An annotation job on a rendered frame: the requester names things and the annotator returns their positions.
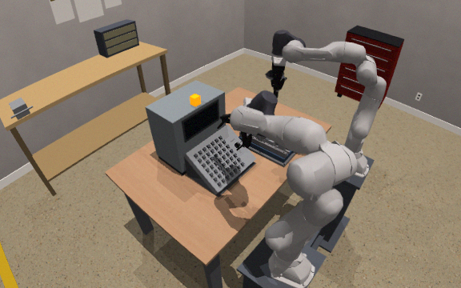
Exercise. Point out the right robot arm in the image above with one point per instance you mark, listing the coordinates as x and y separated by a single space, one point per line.
366 74

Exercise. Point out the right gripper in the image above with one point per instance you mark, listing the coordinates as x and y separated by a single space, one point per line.
279 82

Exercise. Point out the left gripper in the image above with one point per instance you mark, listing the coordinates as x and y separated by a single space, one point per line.
246 140

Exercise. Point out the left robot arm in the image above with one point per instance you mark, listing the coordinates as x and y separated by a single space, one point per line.
326 164

